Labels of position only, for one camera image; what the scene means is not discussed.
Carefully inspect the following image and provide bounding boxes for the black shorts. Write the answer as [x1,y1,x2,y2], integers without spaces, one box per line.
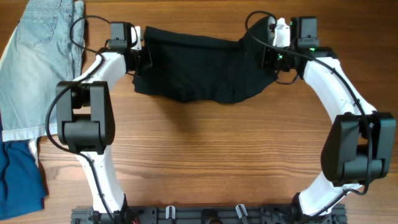
[132,17,274,103]

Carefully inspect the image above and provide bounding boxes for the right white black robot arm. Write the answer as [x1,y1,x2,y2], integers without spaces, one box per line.
[262,16,396,223]

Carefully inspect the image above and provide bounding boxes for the blue garment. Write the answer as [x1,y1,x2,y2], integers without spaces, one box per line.
[1,141,47,220]

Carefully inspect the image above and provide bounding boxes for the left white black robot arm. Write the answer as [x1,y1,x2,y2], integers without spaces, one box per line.
[50,22,152,223]

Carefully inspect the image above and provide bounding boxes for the light blue denim shorts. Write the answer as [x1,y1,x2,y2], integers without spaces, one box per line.
[1,0,85,142]

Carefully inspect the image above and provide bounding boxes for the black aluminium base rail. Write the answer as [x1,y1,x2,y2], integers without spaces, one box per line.
[70,203,348,224]

